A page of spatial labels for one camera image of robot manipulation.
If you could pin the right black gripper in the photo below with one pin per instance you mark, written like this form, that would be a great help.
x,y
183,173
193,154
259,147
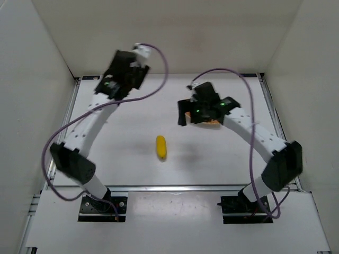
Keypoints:
x,y
182,112

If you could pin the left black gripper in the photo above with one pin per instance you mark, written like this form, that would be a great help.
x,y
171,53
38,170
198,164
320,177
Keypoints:
x,y
140,76

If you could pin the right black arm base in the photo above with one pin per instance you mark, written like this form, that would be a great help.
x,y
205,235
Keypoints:
x,y
235,212

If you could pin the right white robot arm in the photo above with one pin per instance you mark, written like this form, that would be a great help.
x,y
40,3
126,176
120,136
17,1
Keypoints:
x,y
283,159

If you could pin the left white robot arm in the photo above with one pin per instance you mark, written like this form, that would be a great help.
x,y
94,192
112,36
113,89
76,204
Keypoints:
x,y
70,156

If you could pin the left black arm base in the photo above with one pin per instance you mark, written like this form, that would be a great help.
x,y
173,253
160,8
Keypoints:
x,y
91,210

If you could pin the woven triangular fruit basket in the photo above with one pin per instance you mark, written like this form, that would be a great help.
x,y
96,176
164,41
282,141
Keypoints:
x,y
211,125

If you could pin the fake yellow banana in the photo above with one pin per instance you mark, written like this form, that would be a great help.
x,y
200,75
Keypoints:
x,y
161,147

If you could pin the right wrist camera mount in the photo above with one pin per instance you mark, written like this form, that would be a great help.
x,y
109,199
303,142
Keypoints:
x,y
192,86

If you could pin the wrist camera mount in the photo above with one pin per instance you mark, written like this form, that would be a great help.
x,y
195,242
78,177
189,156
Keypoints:
x,y
192,86
142,53

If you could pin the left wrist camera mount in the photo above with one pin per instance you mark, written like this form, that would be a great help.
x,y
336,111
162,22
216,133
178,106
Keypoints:
x,y
142,53

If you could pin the left aluminium rail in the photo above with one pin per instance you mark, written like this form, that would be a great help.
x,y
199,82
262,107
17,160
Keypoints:
x,y
52,168

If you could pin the aluminium rail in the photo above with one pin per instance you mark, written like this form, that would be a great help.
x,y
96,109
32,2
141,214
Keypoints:
x,y
52,168
294,184
175,188

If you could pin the right aluminium rail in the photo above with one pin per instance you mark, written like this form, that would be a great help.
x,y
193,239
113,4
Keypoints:
x,y
294,184

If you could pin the front aluminium rail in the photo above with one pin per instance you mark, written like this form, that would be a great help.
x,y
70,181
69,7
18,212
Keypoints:
x,y
175,188

